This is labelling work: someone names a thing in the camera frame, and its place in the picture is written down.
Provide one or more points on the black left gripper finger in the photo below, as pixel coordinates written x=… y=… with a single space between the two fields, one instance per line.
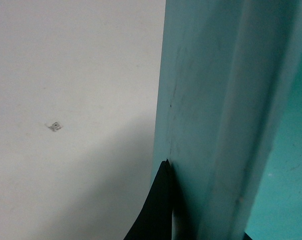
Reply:
x=155 y=218

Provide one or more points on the teal plastic bin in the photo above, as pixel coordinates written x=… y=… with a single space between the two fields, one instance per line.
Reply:
x=225 y=75

